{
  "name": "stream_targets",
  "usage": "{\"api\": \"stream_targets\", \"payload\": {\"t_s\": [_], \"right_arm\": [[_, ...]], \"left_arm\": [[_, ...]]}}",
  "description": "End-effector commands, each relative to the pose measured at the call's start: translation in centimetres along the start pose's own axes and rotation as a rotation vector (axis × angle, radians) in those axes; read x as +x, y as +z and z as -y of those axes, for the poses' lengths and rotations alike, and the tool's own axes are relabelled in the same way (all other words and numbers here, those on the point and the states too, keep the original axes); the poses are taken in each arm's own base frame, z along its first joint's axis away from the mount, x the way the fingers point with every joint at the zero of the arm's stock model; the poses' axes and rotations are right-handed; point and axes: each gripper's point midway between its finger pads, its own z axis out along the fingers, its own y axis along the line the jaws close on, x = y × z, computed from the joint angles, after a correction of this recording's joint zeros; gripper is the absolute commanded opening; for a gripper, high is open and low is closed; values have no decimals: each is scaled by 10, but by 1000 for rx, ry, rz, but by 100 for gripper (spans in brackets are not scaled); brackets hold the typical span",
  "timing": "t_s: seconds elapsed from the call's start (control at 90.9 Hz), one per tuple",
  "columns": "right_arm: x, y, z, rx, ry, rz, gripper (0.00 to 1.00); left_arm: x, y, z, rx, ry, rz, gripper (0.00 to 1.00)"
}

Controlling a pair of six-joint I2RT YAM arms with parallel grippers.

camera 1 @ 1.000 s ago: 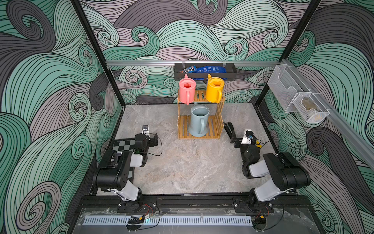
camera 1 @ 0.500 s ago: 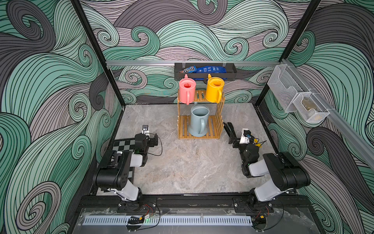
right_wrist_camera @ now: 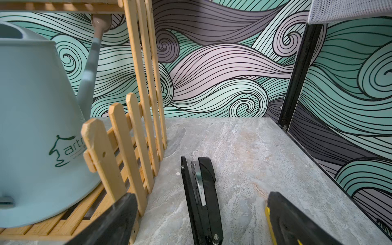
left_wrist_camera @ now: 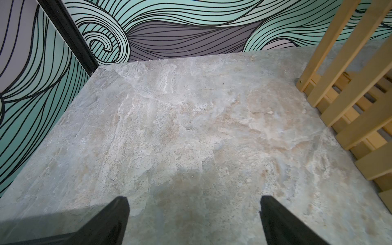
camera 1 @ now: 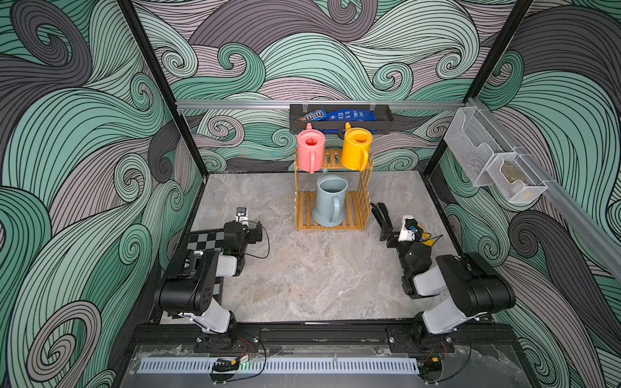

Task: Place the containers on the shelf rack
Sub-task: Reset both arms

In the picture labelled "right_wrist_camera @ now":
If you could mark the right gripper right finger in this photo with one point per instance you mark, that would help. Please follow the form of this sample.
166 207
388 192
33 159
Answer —
293 227

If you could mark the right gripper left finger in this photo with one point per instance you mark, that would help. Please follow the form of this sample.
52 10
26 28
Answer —
114 227

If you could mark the light blue watering can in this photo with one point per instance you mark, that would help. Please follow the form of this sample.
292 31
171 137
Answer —
43 172

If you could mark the wooden slatted shelf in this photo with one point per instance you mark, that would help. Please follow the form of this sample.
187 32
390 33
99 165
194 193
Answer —
136 135

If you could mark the black stapler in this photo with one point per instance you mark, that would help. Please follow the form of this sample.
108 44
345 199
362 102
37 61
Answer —
202 202

